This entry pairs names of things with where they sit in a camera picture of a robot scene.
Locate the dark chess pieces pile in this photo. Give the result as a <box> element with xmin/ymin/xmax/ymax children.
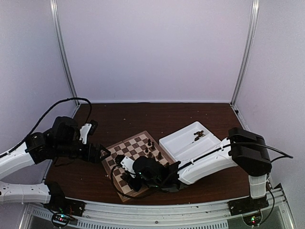
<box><xmin>193</xmin><ymin>130</ymin><xmax>205</xmax><ymax>141</ymax></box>

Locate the aluminium frame rail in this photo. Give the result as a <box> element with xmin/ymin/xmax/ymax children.
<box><xmin>23</xmin><ymin>186</ymin><xmax>294</xmax><ymax>229</ymax></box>

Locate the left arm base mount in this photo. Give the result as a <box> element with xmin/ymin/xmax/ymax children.
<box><xmin>43</xmin><ymin>197</ymin><xmax>85</xmax><ymax>217</ymax></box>

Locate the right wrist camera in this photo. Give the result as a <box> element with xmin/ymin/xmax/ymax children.
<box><xmin>115</xmin><ymin>155</ymin><xmax>135</xmax><ymax>175</ymax></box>

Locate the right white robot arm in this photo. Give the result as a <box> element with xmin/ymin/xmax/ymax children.
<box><xmin>115</xmin><ymin>127</ymin><xmax>272</xmax><ymax>211</ymax></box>

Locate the white divided plastic tray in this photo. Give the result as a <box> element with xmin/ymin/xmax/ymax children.
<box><xmin>159</xmin><ymin>121</ymin><xmax>221</xmax><ymax>162</ymax></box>

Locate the wooden chessboard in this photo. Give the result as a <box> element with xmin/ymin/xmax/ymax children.
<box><xmin>101</xmin><ymin>130</ymin><xmax>177</xmax><ymax>203</ymax></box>

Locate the dark chess king piece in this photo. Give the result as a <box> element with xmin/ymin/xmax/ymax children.
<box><xmin>157</xmin><ymin>152</ymin><xmax>162</xmax><ymax>160</ymax></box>

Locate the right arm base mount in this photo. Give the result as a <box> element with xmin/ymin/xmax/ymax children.
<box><xmin>228</xmin><ymin>195</ymin><xmax>269</xmax><ymax>216</ymax></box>

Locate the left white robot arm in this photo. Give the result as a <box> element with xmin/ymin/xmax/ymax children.
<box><xmin>0</xmin><ymin>116</ymin><xmax>111</xmax><ymax>212</ymax></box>

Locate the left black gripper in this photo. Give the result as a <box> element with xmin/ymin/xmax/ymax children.
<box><xmin>54</xmin><ymin>140</ymin><xmax>110</xmax><ymax>163</ymax></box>

